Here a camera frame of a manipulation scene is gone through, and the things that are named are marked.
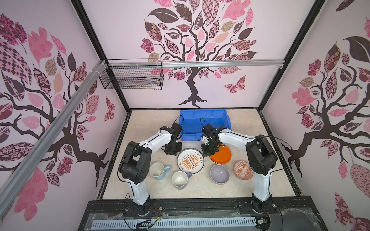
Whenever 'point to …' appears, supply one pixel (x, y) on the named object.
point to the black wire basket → (135, 73)
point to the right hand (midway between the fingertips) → (204, 153)
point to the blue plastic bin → (193, 121)
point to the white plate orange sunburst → (191, 160)
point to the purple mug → (179, 179)
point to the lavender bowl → (219, 174)
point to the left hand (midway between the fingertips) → (176, 154)
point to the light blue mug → (157, 170)
